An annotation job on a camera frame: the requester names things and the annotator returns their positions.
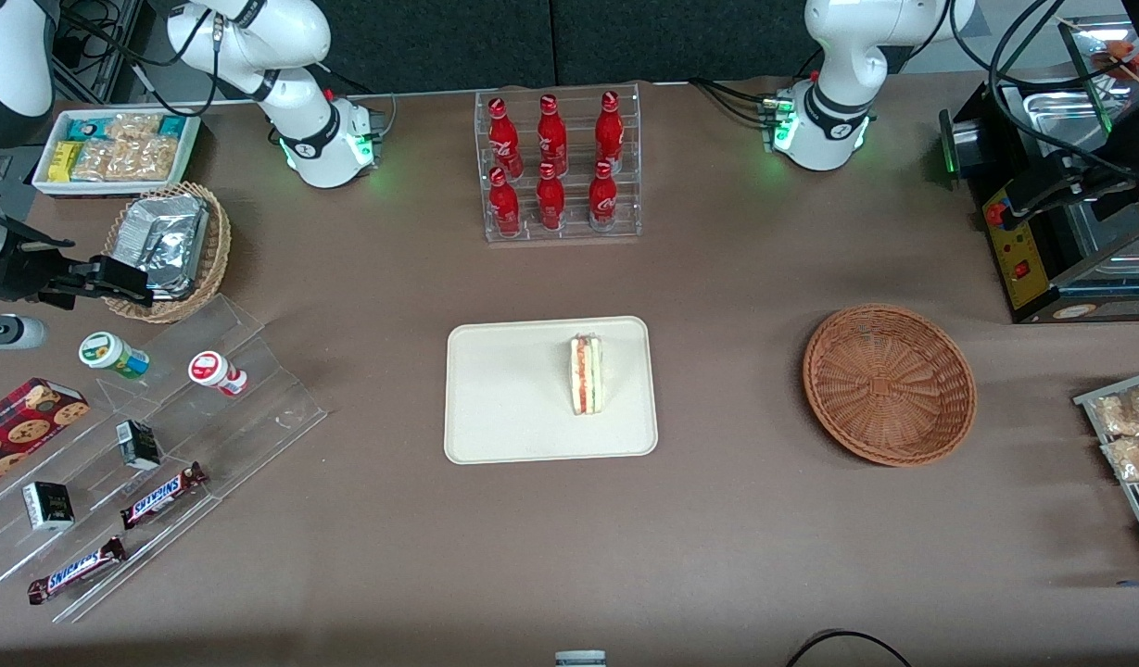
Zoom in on steel warmer pan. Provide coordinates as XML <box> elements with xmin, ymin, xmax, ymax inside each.
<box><xmin>1026</xmin><ymin>86</ymin><xmax>1115</xmax><ymax>151</ymax></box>

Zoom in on cream rectangular plastic tray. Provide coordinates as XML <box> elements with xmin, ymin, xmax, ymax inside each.
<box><xmin>444</xmin><ymin>316</ymin><xmax>660</xmax><ymax>465</ymax></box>

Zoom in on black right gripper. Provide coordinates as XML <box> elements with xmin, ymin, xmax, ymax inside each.
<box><xmin>0</xmin><ymin>206</ymin><xmax>154</xmax><ymax>310</ymax></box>

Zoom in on grey wire snack rack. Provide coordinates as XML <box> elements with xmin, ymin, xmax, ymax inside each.
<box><xmin>1074</xmin><ymin>369</ymin><xmax>1139</xmax><ymax>566</ymax></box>

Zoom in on red plaid cookie box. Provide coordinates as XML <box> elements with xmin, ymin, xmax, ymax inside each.
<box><xmin>0</xmin><ymin>377</ymin><xmax>92</xmax><ymax>494</ymax></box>

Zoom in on green lid cup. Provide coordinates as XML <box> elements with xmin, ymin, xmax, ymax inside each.
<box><xmin>78</xmin><ymin>331</ymin><xmax>151</xmax><ymax>382</ymax></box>

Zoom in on round brown wicker basket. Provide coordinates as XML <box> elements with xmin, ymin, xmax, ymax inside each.
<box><xmin>803</xmin><ymin>304</ymin><xmax>978</xmax><ymax>467</ymax></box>

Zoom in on oval wicker basket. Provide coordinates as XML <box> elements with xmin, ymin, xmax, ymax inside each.
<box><xmin>101</xmin><ymin>182</ymin><xmax>233</xmax><ymax>324</ymax></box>

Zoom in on clear acrylic tiered stand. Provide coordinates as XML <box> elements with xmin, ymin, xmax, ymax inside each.
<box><xmin>0</xmin><ymin>294</ymin><xmax>330</xmax><ymax>624</ymax></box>

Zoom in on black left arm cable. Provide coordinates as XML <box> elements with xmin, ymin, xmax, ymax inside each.
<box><xmin>949</xmin><ymin>0</ymin><xmax>1139</xmax><ymax>182</ymax></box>

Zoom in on white snack box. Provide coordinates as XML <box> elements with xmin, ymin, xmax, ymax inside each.
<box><xmin>31</xmin><ymin>108</ymin><xmax>203</xmax><ymax>198</ymax></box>

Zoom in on black left base cables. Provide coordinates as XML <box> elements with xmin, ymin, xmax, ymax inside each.
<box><xmin>688</xmin><ymin>78</ymin><xmax>777</xmax><ymax>127</ymax></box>

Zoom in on triangular sandwich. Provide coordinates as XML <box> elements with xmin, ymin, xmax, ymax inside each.
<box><xmin>569</xmin><ymin>334</ymin><xmax>605</xmax><ymax>417</ymax></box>

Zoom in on silver foil package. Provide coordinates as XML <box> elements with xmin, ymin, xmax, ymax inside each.
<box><xmin>115</xmin><ymin>194</ymin><xmax>209</xmax><ymax>299</ymax></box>

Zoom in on Snickers chocolate bar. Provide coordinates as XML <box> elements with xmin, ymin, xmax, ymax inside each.
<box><xmin>26</xmin><ymin>535</ymin><xmax>128</xmax><ymax>606</ymax></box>
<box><xmin>119</xmin><ymin>460</ymin><xmax>208</xmax><ymax>531</ymax></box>

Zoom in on clear bag of snacks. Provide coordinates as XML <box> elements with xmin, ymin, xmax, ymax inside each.
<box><xmin>1091</xmin><ymin>383</ymin><xmax>1139</xmax><ymax>436</ymax></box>
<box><xmin>1102</xmin><ymin>434</ymin><xmax>1139</xmax><ymax>484</ymax></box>

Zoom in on red lid cup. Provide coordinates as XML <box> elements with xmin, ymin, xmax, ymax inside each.
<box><xmin>187</xmin><ymin>349</ymin><xmax>249</xmax><ymax>398</ymax></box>

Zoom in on clear acrylic bottle rack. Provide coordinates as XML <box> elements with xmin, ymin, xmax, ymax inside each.
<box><xmin>475</xmin><ymin>82</ymin><xmax>642</xmax><ymax>244</ymax></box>

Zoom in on clear granola bag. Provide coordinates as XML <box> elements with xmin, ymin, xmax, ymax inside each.
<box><xmin>72</xmin><ymin>112</ymin><xmax>179</xmax><ymax>182</ymax></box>

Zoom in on small black carton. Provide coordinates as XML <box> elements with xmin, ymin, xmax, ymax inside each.
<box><xmin>115</xmin><ymin>419</ymin><xmax>163</xmax><ymax>472</ymax></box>
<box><xmin>21</xmin><ymin>481</ymin><xmax>76</xmax><ymax>532</ymax></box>

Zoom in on black food warmer appliance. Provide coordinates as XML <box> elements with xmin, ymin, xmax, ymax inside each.
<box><xmin>938</xmin><ymin>17</ymin><xmax>1139</xmax><ymax>325</ymax></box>

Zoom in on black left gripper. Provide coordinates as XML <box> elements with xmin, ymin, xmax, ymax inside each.
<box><xmin>1005</xmin><ymin>91</ymin><xmax>1139</xmax><ymax>223</ymax></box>

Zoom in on black cable loop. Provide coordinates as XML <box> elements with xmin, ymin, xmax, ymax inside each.
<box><xmin>786</xmin><ymin>629</ymin><xmax>914</xmax><ymax>667</ymax></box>

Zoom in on red cola bottle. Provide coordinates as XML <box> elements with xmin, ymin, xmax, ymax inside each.
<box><xmin>594</xmin><ymin>90</ymin><xmax>626</xmax><ymax>173</ymax></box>
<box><xmin>535</xmin><ymin>162</ymin><xmax>567</xmax><ymax>232</ymax></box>
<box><xmin>588</xmin><ymin>159</ymin><xmax>619</xmax><ymax>232</ymax></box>
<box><xmin>487</xmin><ymin>167</ymin><xmax>523</xmax><ymax>238</ymax></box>
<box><xmin>487</xmin><ymin>97</ymin><xmax>525</xmax><ymax>179</ymax></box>
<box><xmin>536</xmin><ymin>94</ymin><xmax>569</xmax><ymax>176</ymax></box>

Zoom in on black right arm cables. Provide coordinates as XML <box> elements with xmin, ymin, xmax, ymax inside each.
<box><xmin>55</xmin><ymin>0</ymin><xmax>225</xmax><ymax>117</ymax></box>

